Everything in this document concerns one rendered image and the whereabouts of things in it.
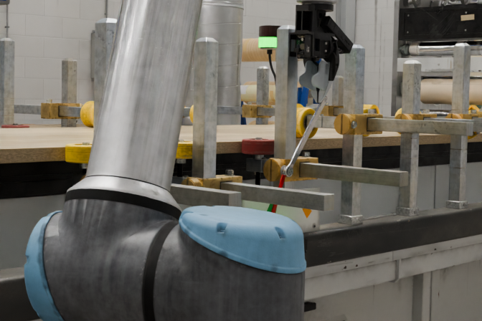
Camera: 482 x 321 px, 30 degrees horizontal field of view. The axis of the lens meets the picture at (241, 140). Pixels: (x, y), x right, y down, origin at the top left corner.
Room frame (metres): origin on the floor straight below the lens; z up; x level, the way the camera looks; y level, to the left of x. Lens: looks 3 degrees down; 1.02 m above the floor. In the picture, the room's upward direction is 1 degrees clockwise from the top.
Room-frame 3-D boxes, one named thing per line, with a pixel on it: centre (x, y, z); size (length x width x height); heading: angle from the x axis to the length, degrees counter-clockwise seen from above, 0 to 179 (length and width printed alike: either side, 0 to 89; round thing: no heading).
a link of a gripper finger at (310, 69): (1.98, -0.15, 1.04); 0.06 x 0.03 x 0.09; 136
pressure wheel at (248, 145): (2.13, -0.04, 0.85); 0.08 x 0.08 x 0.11
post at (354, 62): (2.20, -0.27, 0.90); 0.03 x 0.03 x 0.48; 46
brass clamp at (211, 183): (1.86, 0.06, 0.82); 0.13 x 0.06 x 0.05; 136
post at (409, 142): (2.38, -0.45, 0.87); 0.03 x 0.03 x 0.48; 46
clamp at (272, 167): (2.04, -0.11, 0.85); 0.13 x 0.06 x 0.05; 136
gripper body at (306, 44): (1.96, -0.15, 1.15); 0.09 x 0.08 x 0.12; 136
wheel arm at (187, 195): (1.64, 0.16, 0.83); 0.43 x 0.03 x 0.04; 46
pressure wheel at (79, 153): (1.77, 0.31, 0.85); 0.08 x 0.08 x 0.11
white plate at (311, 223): (1.98, -0.10, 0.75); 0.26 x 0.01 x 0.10; 136
